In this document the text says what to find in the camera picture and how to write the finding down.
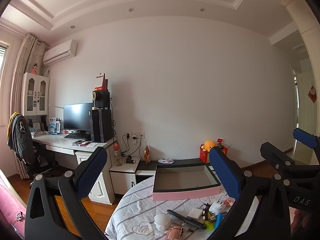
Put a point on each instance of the white air conditioner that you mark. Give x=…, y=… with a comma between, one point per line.
x=60, y=52

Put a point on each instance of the orange octopus plush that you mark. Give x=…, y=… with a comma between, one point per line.
x=208, y=145

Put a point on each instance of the white round figurine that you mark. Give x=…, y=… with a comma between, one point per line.
x=162, y=221

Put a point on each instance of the red desk calendar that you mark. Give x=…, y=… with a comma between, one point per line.
x=102, y=83

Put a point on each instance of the person's right hand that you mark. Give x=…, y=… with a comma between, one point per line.
x=300, y=221

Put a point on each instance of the red printed storage box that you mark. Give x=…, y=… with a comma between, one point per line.
x=203, y=155

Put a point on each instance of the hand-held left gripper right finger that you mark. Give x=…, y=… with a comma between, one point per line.
x=225, y=172

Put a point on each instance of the blue carton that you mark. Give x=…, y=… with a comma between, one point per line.
x=54, y=126

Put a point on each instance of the stack of books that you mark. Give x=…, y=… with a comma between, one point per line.
x=38, y=133

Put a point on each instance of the black white low cabinet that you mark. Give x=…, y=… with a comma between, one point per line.
x=147, y=167

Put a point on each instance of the white glass-door cabinet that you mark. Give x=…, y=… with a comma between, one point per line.
x=35, y=95

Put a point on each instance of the small doll figure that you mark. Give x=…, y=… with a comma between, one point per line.
x=34, y=68

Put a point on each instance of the white nightstand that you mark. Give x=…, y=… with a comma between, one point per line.
x=123, y=177

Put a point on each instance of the black keyboard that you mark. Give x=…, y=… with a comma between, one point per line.
x=77, y=136

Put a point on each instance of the red door ornament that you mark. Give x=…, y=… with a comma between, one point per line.
x=312, y=93

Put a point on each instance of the white plug adapter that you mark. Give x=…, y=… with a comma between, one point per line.
x=216, y=207

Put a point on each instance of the orange bagged figure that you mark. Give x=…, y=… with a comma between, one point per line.
x=147, y=155

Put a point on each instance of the printed plastic packet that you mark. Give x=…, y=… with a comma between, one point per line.
x=165, y=160

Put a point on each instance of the pink shallow box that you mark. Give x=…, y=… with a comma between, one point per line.
x=185, y=177

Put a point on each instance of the white door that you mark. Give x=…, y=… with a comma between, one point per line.
x=308, y=115

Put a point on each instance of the black rhinestone hair clip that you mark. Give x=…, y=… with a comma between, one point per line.
x=205, y=211

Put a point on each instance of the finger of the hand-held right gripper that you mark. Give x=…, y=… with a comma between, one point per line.
x=273, y=155
x=305, y=137

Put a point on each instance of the red cap bottle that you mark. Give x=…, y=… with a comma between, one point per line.
x=116, y=148

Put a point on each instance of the pink bed cover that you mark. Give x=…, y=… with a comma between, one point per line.
x=10, y=205

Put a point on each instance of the black computer tower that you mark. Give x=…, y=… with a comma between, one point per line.
x=101, y=126

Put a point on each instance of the wall power outlets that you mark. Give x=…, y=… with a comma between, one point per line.
x=135, y=137

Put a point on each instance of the grey printed jacket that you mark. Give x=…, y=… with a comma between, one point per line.
x=20, y=135

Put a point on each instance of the blue plastic bar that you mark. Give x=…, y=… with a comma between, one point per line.
x=219, y=221

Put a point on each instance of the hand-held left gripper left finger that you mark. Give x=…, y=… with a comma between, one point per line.
x=91, y=175

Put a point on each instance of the black office chair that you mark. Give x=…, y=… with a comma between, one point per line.
x=41, y=162

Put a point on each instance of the black speaker box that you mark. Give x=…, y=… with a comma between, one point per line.
x=102, y=100

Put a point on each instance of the white drawer unit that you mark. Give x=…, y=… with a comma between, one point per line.
x=103, y=187

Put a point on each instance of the black computer monitor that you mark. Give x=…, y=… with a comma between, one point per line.
x=77, y=116

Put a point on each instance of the white square charger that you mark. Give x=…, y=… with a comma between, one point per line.
x=195, y=214

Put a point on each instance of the small dark hair dryer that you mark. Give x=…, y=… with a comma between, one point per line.
x=129, y=160

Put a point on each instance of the beige curtain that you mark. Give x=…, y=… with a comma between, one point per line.
x=25, y=62

